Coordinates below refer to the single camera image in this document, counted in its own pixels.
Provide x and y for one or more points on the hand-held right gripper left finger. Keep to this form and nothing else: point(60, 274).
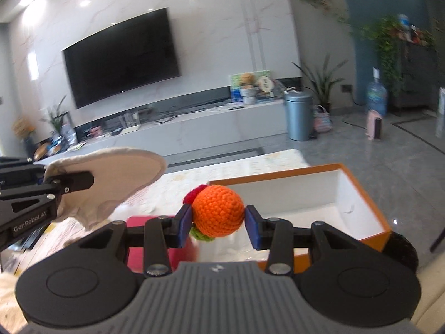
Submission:
point(184, 228)

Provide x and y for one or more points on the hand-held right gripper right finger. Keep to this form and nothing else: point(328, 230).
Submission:
point(253, 229)

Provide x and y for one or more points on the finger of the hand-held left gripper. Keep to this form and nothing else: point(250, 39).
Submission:
point(73, 182)
point(21, 172)

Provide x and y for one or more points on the orange crochet fruit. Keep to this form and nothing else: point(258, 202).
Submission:
point(217, 210)

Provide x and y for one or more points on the cream plush fabric piece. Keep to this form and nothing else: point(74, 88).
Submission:
point(121, 174)

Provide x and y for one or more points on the orange box with white inside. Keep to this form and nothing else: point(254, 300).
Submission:
point(313, 195)

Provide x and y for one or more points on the dried yellow flowers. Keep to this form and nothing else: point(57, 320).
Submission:
point(23, 127)

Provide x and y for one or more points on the pink orange paper bag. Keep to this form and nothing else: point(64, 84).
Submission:
point(137, 240)

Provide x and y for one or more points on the green plant in vase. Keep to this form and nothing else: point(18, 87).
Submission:
point(55, 118)

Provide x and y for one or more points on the white router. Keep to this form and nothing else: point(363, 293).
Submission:
point(130, 128)

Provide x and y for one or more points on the grey television cabinet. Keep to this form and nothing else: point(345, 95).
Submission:
point(194, 132)

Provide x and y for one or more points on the grey round trash bin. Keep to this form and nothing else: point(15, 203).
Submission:
point(298, 116)

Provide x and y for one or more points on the silver remote control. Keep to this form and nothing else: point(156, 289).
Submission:
point(236, 107)

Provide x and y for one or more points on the striped pastel bag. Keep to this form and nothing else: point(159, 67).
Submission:
point(322, 120)

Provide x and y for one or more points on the black flat television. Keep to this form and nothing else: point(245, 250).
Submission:
point(121, 59)

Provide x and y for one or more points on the box of plush toys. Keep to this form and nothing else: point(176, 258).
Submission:
point(236, 92)

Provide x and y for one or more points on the black round object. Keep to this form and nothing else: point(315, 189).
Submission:
point(403, 250)

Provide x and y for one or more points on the small pink appliance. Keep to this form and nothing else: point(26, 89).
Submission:
point(372, 125)

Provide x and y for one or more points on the potted long-leaf plant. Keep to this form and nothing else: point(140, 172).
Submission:
point(321, 83)

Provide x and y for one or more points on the blue water jug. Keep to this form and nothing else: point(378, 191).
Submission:
point(376, 97)

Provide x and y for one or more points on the tall leafy plant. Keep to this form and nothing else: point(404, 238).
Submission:
point(386, 48)

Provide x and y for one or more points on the dark cabinet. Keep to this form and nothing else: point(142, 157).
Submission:
point(420, 76)

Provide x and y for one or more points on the hanging vine plant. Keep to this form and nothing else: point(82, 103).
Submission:
point(320, 1)

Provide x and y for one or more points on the wall socket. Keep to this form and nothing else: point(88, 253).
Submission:
point(346, 88)

